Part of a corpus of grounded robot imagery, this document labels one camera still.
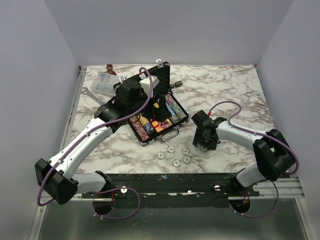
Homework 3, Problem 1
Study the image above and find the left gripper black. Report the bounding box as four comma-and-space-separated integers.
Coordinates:
127, 89, 172, 123

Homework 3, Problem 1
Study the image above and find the triangular all-in button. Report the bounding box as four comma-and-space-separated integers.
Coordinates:
159, 119, 172, 128

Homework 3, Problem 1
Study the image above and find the red playing card deck box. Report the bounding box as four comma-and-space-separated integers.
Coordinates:
150, 119, 173, 133

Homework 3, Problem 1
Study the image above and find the white blue poker chip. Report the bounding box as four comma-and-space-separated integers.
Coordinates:
182, 155, 191, 164
167, 145, 176, 154
172, 159, 181, 168
181, 147, 190, 156
199, 146, 208, 153
156, 151, 165, 160

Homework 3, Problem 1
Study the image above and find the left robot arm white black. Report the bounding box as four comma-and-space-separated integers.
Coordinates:
35, 75, 171, 205

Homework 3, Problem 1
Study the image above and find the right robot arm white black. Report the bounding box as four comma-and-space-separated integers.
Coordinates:
191, 110, 296, 196

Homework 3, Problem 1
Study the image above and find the black poker set case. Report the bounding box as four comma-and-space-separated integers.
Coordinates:
128, 59, 190, 146

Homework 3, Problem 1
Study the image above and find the light blue chip stack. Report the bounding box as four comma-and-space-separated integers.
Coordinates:
166, 103, 180, 124

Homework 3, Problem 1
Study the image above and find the purple green grey chip stack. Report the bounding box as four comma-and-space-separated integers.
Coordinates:
165, 94, 187, 120

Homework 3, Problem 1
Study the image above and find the green yellow blue chip stack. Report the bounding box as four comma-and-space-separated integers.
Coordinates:
138, 114, 155, 135

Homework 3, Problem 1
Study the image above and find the red white chip stack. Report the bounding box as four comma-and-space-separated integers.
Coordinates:
129, 116, 150, 141

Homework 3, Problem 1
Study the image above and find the black cylindrical socket tool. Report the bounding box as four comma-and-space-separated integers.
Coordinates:
169, 80, 183, 89

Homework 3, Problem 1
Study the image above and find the clear plastic organizer box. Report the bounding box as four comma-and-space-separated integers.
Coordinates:
91, 72, 120, 97

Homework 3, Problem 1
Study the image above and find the silver wrench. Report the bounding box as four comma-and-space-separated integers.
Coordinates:
80, 87, 105, 106

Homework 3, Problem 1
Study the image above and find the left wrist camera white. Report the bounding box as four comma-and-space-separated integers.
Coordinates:
139, 75, 160, 95

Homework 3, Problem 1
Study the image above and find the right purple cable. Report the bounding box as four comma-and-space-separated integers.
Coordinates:
207, 101, 301, 218

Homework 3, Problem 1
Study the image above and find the purple cable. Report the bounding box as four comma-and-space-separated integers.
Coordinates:
37, 66, 154, 220
207, 101, 301, 218

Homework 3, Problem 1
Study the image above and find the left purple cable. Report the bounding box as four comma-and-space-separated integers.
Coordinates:
37, 66, 154, 220

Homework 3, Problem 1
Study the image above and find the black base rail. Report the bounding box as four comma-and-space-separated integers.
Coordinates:
82, 173, 260, 209

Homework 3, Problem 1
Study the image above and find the aluminium extrusion frame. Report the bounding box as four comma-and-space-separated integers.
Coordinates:
27, 66, 87, 240

